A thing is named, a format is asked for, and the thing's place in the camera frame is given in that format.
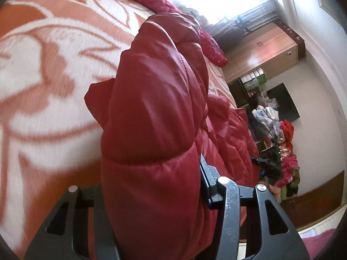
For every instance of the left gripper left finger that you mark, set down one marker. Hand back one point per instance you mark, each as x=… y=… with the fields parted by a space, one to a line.
x=64 y=233

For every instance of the dark red quilted down jacket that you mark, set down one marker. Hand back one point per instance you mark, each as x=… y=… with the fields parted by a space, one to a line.
x=159 y=121

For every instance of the pile of colourful clothes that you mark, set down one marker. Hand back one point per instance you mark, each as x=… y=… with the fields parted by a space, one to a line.
x=267 y=130

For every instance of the pink fluffy rug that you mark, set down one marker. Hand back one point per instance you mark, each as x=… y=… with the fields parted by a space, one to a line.
x=316 y=244

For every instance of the wooden low cabinet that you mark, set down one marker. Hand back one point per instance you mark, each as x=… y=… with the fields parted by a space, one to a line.
x=312 y=206

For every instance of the black flat television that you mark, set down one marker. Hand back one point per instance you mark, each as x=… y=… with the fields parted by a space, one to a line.
x=286 y=107

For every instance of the wooden wardrobe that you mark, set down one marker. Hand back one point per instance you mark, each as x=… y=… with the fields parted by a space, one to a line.
x=274 y=48

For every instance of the orange white floral blanket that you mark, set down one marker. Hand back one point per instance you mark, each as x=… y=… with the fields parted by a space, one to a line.
x=51 y=51

